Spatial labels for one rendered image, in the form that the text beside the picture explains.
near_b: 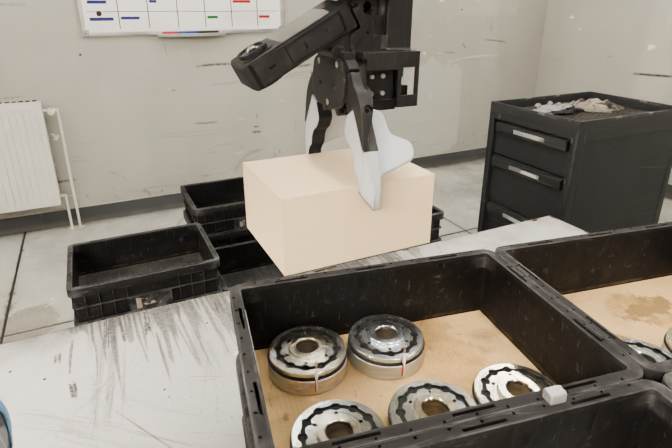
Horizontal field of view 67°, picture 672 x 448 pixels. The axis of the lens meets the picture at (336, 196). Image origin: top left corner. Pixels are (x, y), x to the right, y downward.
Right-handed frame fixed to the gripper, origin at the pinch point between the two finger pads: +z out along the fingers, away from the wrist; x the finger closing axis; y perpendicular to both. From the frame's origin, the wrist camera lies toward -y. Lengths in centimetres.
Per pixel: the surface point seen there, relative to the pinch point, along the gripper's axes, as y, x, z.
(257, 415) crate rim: -12.0, -8.7, 17.5
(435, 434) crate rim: 1.4, -17.6, 17.4
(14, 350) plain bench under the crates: -41, 48, 41
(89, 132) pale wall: -25, 287, 54
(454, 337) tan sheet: 20.9, 3.3, 27.3
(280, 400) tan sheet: -6.1, 2.5, 27.5
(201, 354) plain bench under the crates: -11, 33, 40
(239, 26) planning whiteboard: 70, 285, -5
